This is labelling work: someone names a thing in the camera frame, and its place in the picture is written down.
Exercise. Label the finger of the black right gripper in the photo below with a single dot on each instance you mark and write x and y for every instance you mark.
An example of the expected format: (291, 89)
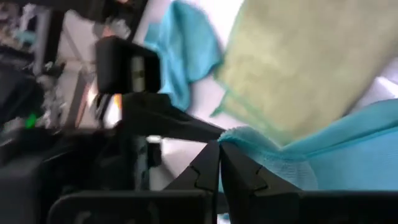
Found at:
(161, 118)

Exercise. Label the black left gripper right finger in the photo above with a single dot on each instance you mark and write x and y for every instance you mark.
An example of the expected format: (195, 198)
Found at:
(280, 205)

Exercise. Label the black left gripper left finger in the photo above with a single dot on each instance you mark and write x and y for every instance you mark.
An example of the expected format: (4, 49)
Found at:
(192, 202)

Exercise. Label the blue microfiber towel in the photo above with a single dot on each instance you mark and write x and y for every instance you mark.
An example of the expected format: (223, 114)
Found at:
(342, 161)
(186, 46)

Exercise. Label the pale green microfiber towel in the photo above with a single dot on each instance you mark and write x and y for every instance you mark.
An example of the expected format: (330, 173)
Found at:
(295, 62)

